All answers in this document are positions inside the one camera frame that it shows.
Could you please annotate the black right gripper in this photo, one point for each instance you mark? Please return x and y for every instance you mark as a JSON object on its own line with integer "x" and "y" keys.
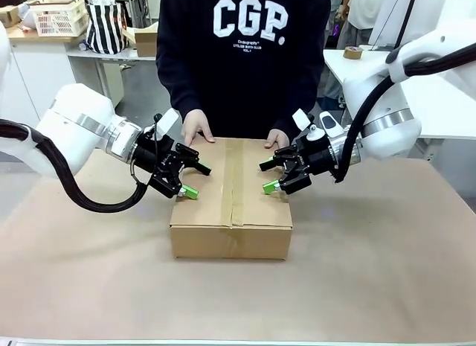
{"x": 316, "y": 156}

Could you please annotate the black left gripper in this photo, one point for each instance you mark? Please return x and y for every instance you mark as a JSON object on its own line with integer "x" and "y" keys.
{"x": 154, "y": 156}

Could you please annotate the brown cardboard box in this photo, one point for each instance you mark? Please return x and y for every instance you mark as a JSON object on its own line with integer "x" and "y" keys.
{"x": 230, "y": 242}

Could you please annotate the person's right forearm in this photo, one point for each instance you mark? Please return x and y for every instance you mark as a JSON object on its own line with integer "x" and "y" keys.
{"x": 178, "y": 89}

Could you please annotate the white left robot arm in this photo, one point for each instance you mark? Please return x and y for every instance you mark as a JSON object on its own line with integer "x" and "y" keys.
{"x": 74, "y": 115}

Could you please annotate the person's left forearm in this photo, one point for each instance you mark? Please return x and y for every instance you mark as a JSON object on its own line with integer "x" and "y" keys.
{"x": 301, "y": 100}

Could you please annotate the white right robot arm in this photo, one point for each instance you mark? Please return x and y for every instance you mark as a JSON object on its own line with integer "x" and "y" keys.
{"x": 390, "y": 134}

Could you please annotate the small open cardboard box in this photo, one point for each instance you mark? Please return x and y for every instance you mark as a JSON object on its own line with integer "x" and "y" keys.
{"x": 145, "y": 42}

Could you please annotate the person's left hand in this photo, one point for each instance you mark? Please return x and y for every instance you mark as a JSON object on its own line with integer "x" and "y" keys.
{"x": 278, "y": 137}

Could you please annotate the person's right hand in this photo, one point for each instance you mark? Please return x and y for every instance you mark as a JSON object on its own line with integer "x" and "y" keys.
{"x": 197, "y": 124}

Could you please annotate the person's black sweatshirt torso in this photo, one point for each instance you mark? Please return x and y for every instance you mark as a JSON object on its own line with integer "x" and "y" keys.
{"x": 253, "y": 82}

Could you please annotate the brown tape roll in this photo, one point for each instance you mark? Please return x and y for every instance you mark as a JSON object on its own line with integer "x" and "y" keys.
{"x": 352, "y": 54}

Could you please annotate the black white striped bag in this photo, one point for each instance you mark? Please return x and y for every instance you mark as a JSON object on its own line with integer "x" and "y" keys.
{"x": 106, "y": 29}

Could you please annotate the background person white shirt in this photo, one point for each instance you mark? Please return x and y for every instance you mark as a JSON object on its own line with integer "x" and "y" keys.
{"x": 359, "y": 11}

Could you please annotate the white board panel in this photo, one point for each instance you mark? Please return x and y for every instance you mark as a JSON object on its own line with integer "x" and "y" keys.
{"x": 386, "y": 18}

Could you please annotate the white plastic basket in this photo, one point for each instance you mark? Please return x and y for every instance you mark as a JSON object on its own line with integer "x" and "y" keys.
{"x": 56, "y": 18}

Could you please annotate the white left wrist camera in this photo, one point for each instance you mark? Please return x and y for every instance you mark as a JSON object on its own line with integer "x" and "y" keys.
{"x": 165, "y": 122}

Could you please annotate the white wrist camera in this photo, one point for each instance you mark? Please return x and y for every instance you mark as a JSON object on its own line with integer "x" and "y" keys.
{"x": 303, "y": 119}
{"x": 165, "y": 122}

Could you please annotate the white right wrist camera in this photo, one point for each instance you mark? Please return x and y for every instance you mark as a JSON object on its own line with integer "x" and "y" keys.
{"x": 303, "y": 119}

